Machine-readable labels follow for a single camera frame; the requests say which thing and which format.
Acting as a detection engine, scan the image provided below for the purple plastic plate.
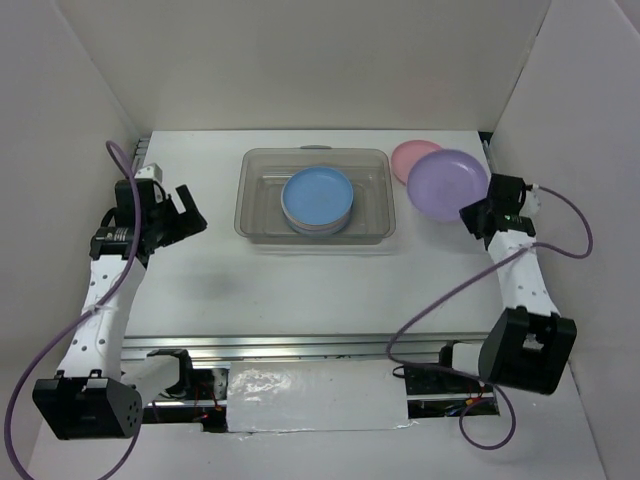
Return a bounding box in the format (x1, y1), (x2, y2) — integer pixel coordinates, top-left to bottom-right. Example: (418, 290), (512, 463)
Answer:
(406, 149), (489, 223)
(283, 217), (351, 236)

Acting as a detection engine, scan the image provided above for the pink plastic plate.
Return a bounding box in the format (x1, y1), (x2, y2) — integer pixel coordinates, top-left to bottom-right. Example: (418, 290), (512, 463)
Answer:
(390, 140), (442, 185)

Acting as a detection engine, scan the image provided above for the cream plastic plate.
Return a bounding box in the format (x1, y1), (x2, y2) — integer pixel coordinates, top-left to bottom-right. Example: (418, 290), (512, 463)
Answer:
(284, 212), (351, 235)

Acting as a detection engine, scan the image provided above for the white watermelon pattern plate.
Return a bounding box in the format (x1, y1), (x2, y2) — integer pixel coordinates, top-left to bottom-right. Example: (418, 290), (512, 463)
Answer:
(287, 217), (356, 237)

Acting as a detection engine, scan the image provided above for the blue plastic plate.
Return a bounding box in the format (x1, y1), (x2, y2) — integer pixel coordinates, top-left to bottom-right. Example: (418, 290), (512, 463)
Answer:
(281, 166), (354, 227)

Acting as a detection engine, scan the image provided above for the orange plastic plate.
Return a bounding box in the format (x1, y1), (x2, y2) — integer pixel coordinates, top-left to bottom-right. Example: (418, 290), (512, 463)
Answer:
(283, 209), (352, 231)

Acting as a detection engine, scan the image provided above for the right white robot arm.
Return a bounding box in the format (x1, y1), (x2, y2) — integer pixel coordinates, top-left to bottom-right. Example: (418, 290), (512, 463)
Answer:
(460, 174), (577, 395)

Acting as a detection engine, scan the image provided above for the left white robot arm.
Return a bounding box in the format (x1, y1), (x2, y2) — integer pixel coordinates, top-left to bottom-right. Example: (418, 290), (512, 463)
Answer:
(32, 179), (207, 440)

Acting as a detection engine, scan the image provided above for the clear plastic bin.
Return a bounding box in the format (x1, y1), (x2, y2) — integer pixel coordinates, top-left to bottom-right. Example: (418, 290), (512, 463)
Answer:
(235, 146), (396, 245)

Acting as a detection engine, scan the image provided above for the white front cover panel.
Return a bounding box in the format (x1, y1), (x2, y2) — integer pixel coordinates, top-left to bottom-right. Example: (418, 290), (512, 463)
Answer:
(226, 360), (410, 433)

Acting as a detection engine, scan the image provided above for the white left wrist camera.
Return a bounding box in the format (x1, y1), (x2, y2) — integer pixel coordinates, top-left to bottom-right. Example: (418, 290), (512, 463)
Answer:
(135, 163), (163, 183)

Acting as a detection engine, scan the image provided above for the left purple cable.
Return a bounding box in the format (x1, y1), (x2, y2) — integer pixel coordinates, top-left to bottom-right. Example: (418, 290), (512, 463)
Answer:
(3, 140), (156, 479)

